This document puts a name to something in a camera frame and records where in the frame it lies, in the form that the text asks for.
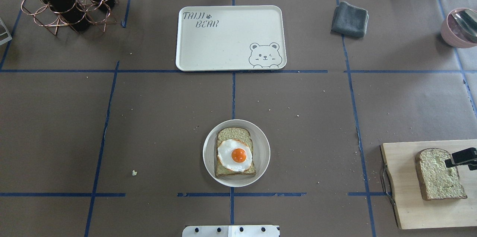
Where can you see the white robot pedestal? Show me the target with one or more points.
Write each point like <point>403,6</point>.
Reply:
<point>231,231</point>

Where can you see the wooden cutting board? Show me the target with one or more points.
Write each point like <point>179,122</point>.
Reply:
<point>411,211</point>

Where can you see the cream bear tray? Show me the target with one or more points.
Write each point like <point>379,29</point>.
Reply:
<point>226,38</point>

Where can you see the fried egg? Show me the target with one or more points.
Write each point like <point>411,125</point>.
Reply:
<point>235,155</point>

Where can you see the pink bowl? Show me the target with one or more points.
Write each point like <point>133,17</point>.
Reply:
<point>450,33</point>

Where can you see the white round plate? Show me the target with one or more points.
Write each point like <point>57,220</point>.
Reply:
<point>261,153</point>

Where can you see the metal scoop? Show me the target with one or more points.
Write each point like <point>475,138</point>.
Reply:
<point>466,20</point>

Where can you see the white wire cup rack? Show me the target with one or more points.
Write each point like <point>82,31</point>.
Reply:
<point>5,35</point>

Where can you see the bread slice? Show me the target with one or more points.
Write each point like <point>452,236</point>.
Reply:
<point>239,134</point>
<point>436,181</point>

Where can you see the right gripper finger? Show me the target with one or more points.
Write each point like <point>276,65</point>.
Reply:
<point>464,157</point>

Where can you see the grey folded cloth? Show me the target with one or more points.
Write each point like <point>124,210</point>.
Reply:
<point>350,20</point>

